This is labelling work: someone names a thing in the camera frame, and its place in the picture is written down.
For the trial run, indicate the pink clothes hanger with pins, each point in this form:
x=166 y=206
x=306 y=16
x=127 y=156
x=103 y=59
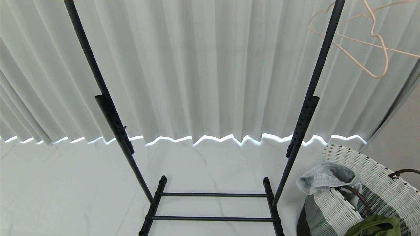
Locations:
x=361 y=40
x=387 y=65

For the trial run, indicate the green shirt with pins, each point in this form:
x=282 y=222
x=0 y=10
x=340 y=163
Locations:
x=370 y=226

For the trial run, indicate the black clothes rack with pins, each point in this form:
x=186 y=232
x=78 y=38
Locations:
x=110 y=113

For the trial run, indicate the white laundry basket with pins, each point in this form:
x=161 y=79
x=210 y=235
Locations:
x=377 y=177

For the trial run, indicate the pale grey garment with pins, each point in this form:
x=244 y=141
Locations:
x=325 y=178

